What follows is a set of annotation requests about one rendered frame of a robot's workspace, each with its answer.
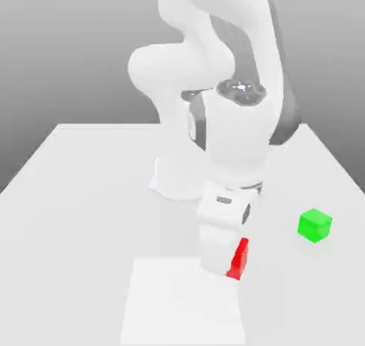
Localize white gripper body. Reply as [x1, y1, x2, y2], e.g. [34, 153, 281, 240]
[198, 223, 242, 278]

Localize small red cube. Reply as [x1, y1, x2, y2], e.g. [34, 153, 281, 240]
[225, 236, 250, 282]

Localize small green cube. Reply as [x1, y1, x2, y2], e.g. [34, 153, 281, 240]
[297, 208, 334, 244]

